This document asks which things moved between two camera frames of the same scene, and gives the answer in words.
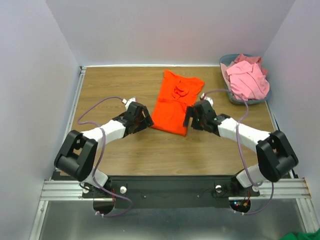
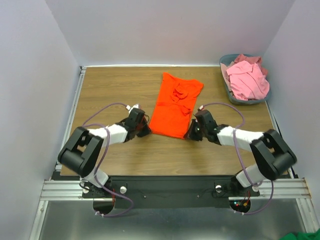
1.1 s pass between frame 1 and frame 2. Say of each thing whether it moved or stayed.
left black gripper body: moved
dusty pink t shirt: stayed
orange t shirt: stayed
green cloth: stayed
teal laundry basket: stayed
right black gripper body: moved
